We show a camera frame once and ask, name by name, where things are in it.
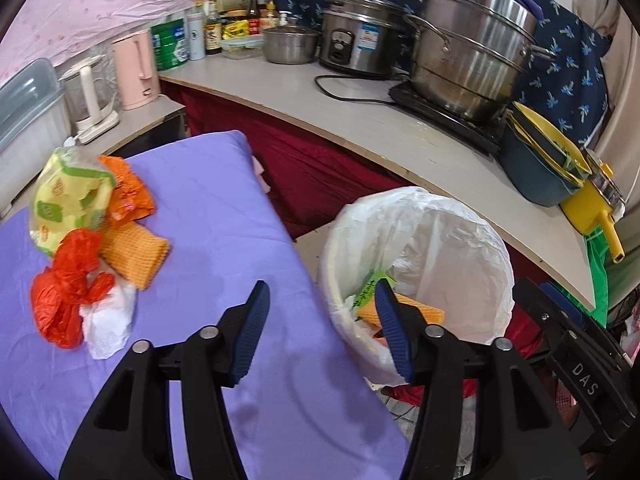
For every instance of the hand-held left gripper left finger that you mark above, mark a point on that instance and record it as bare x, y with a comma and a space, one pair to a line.
247, 330

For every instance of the large steel steamer pot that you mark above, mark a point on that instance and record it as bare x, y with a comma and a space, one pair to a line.
475, 60

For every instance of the white crumpled tissue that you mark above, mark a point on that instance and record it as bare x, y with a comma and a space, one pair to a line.
112, 320

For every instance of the pink electric kettle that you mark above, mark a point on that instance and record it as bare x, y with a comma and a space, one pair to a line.
134, 70

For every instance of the dark sauce bottle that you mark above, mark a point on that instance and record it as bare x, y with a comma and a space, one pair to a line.
213, 32

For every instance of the dark red cloth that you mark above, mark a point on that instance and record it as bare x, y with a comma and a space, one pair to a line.
310, 160

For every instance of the yellow oil bottle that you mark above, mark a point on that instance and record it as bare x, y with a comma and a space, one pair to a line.
272, 15

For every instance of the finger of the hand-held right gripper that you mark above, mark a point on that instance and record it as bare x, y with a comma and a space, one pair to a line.
547, 320

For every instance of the clear plastic food container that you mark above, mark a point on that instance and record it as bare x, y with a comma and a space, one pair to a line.
242, 46

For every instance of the yellow green plastic bag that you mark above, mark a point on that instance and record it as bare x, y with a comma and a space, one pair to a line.
67, 200

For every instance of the green toothpaste box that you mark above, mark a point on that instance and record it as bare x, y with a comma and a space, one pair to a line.
367, 300

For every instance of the white glass kettle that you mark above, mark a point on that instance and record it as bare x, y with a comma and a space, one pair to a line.
90, 100

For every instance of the green tin can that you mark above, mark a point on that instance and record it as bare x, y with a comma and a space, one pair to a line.
170, 45

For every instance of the orange foam net sleeve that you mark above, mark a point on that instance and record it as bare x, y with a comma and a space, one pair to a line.
137, 252
425, 315

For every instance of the soy sauce bottle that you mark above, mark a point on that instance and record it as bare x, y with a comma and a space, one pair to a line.
254, 15

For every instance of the purple tablecloth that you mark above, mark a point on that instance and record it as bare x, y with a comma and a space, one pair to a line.
210, 240

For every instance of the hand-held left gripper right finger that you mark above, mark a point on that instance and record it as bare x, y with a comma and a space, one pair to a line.
395, 335

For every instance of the blue floral cloth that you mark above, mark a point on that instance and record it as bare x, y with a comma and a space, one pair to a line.
565, 75

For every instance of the white blue bottle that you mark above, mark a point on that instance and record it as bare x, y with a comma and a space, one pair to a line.
196, 35

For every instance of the steel rice cooker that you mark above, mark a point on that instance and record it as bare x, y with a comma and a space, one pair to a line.
357, 35

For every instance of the white lined trash bin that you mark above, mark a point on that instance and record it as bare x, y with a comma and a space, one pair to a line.
450, 250

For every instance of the black induction cooker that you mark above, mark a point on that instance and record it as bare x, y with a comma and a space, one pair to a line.
450, 120

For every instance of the lidded dish drainer box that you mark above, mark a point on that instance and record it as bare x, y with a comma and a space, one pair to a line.
27, 120

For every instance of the yellow seasoning packet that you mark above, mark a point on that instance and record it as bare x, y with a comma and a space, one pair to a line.
235, 29

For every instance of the yellow ladle pot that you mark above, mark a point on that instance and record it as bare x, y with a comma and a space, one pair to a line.
595, 200

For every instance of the red plastic bag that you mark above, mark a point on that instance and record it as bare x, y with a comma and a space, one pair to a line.
60, 305

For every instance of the small steel pot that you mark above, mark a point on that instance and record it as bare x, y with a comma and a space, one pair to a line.
290, 45

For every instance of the orange snack wrapper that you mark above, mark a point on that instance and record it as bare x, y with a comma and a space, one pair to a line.
132, 192

